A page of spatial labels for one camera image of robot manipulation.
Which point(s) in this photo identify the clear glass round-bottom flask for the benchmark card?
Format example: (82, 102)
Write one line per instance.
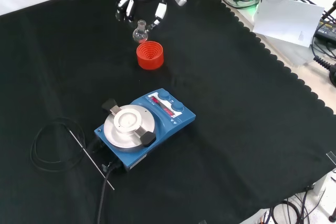
(140, 35)

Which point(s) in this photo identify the blue heater with steel block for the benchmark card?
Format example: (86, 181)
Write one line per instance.
(168, 127)

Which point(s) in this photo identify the white paper sheet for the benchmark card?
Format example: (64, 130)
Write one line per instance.
(287, 20)

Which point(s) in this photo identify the thin steel probe rod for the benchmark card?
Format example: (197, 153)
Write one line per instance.
(92, 160)

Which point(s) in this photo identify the black power adapter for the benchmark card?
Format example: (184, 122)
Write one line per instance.
(325, 30)

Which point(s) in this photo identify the clear cloth clip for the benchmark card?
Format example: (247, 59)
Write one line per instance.
(331, 157)

